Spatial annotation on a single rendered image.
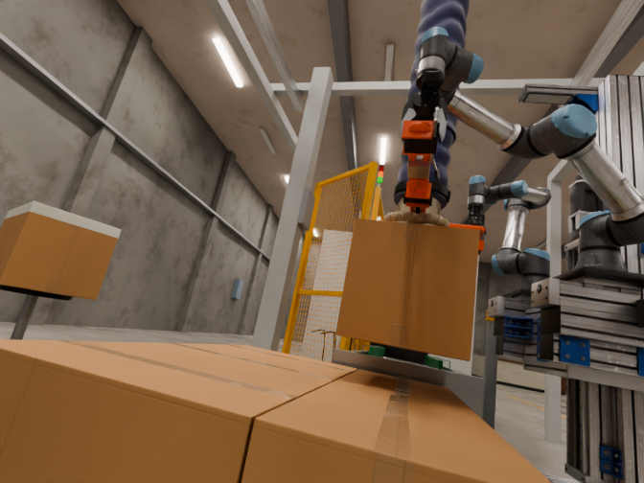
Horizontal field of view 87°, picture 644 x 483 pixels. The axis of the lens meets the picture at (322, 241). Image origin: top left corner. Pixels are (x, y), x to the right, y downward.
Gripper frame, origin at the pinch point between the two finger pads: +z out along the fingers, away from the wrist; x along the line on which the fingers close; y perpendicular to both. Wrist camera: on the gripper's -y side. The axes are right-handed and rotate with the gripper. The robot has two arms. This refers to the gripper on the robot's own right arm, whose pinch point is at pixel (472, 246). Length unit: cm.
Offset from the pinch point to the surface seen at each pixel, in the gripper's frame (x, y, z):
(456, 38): -17, 36, -88
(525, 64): 112, -357, -428
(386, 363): -34, -5, 61
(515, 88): 47, -135, -200
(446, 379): -7, -6, 63
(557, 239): 136, -293, -106
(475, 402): 6, -6, 70
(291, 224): -125, -72, -26
